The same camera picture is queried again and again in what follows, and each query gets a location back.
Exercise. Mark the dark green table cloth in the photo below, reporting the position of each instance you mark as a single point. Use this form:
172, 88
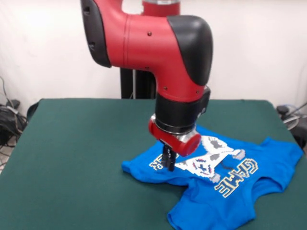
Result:
72, 167

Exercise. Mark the blue printed t-shirt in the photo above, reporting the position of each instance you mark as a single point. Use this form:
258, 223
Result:
216, 187

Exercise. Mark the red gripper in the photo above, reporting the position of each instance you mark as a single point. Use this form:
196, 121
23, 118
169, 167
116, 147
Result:
184, 143

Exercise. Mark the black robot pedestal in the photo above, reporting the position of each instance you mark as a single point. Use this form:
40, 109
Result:
136, 83

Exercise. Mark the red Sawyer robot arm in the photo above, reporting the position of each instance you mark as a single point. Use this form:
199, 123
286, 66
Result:
148, 45

